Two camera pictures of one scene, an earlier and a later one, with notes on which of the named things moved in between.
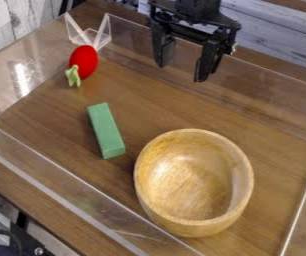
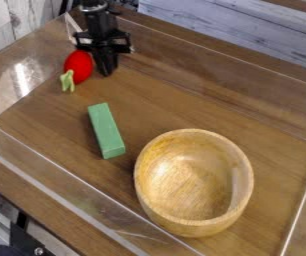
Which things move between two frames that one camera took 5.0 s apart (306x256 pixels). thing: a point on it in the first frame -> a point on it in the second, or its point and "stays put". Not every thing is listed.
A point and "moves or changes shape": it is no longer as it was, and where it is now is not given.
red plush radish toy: x=83 y=64 moves or changes shape
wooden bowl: x=193 y=182 stays put
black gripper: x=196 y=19 -> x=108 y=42
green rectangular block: x=107 y=130 stays put
